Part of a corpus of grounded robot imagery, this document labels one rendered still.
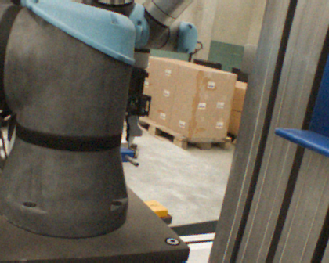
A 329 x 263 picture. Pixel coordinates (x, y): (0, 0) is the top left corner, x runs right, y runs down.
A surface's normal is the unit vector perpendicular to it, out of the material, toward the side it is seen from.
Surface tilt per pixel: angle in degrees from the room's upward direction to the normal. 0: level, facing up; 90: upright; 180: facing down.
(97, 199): 72
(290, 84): 90
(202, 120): 84
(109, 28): 87
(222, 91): 81
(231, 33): 90
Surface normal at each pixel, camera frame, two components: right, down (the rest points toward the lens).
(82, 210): 0.41, 0.04
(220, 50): 0.41, 0.34
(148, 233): 0.13, -0.94
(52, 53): -0.17, 0.19
